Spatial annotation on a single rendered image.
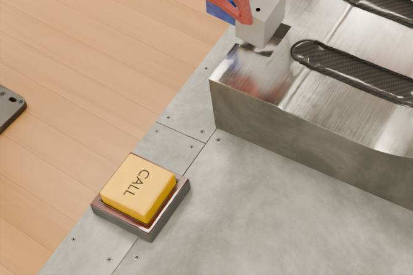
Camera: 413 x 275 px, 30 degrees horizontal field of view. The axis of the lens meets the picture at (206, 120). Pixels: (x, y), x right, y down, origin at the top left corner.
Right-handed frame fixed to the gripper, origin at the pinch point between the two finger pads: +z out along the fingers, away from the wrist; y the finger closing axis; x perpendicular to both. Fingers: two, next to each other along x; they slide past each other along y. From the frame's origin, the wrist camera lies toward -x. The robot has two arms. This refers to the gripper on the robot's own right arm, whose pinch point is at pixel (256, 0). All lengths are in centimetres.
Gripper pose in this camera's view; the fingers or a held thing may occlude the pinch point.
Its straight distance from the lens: 83.9
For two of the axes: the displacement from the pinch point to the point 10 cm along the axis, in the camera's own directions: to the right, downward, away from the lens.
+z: 4.4, 6.2, 6.6
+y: 5.1, -7.7, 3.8
